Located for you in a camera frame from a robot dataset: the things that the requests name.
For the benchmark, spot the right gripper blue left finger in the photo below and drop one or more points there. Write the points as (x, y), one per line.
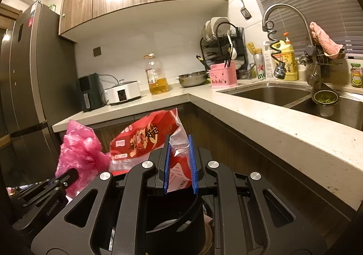
(167, 165)

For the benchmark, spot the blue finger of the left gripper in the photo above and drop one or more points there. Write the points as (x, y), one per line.
(68, 178)

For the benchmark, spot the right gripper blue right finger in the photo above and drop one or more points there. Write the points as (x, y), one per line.
(193, 165)

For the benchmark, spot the red white wrapper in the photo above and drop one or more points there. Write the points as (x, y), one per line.
(180, 172)

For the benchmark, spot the pink plastic bag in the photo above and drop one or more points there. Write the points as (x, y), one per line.
(82, 150)

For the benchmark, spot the red snack bag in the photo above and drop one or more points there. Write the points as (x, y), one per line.
(134, 144)

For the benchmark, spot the black trash bin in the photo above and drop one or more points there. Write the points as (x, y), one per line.
(174, 223)

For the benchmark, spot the cooking oil bottle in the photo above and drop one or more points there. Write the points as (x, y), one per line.
(155, 74)

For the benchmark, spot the white rice cooker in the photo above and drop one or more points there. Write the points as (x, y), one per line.
(123, 92)

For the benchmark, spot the steel bowl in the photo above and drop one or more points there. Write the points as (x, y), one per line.
(193, 79)

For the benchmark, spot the pink utensil holder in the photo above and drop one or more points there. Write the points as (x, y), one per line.
(222, 76)

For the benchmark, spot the black air fryer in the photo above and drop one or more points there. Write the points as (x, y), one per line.
(90, 92)

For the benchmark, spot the dark grey refrigerator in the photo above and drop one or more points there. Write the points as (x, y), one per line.
(38, 89)

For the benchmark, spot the beer can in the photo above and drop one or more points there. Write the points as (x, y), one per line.
(260, 66)

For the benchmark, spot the black dish rack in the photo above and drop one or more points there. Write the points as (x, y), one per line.
(227, 43)

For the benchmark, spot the yellow detergent bottle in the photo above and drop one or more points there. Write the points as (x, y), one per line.
(287, 55)

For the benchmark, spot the sink strainer cup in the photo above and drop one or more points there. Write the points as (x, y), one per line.
(325, 100)

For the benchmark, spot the wooden lower cabinets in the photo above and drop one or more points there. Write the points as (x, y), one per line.
(329, 216)

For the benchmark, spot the hanging slotted spatula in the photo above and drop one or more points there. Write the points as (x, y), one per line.
(245, 12)

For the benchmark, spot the steel sink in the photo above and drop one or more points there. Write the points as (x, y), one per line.
(347, 110)

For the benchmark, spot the pink cloth on rack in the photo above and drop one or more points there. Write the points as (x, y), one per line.
(331, 49)

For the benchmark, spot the glass jar green lid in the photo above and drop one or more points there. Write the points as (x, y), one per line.
(356, 75)

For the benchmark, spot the wall socket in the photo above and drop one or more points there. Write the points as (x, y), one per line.
(97, 51)

